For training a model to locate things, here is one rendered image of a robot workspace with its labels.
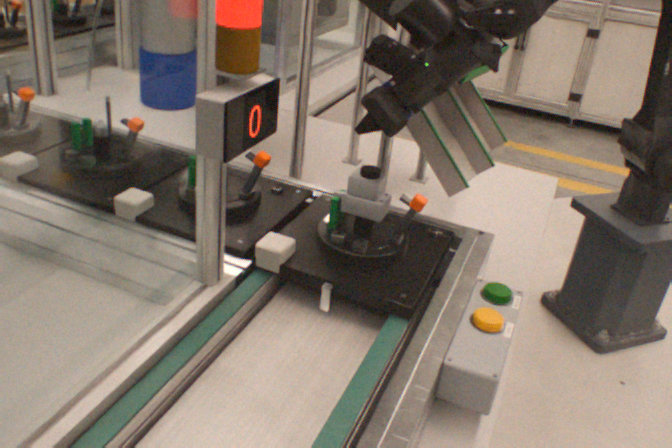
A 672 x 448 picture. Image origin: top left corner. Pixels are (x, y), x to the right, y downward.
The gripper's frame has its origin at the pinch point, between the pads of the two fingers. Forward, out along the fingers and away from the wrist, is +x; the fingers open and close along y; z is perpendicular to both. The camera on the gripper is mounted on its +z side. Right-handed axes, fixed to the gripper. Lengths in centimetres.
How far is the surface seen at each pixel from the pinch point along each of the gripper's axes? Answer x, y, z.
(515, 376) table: 5.0, 4.8, -41.4
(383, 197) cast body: 6.7, 0.0, -10.0
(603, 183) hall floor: 49, -305, -121
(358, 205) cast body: 9.5, 2.3, -8.6
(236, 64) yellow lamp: -0.8, 21.0, 14.2
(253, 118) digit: 3.1, 19.2, 8.8
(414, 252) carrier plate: 9.3, -1.8, -19.9
